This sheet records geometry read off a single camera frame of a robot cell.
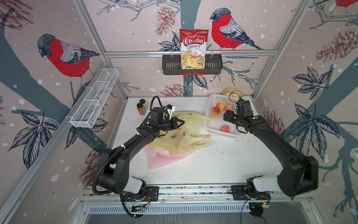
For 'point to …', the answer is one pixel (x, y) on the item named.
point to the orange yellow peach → (220, 105)
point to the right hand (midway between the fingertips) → (227, 115)
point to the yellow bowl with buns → (228, 91)
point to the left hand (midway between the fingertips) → (186, 120)
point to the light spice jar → (143, 101)
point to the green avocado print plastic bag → (186, 137)
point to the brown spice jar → (141, 108)
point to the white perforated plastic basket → (230, 102)
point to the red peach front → (225, 128)
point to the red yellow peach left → (215, 110)
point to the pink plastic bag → (155, 157)
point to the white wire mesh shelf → (85, 115)
